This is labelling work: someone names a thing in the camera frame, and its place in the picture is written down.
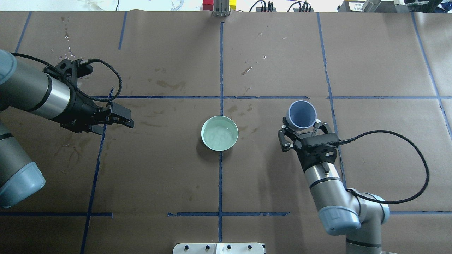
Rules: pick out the light blue plastic cup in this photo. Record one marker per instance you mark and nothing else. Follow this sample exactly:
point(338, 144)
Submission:
point(301, 115)

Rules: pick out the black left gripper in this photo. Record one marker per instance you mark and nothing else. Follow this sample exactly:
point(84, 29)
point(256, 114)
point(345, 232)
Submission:
point(80, 110)

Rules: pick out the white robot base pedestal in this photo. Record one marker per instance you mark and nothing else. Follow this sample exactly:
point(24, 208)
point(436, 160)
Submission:
point(220, 248)

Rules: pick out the red blue yellow blocks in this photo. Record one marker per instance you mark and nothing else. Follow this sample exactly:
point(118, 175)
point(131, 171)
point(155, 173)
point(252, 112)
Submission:
point(208, 4)

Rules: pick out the mint green bowl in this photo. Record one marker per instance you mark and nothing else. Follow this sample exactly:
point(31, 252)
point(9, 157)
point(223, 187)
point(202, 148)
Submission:
point(219, 133)

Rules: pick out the small steel cup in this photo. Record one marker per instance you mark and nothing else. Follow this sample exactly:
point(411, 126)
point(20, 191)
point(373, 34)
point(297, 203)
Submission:
point(370, 6)

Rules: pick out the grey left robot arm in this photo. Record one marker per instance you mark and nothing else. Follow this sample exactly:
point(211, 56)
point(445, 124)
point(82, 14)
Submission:
point(32, 88)

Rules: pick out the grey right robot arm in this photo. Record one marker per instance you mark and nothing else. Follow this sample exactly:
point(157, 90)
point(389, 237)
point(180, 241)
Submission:
point(342, 211)

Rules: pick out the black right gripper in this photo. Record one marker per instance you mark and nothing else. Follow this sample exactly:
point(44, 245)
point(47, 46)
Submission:
point(306, 161)

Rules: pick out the aluminium frame post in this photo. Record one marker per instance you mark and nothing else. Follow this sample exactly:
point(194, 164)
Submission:
point(221, 8)

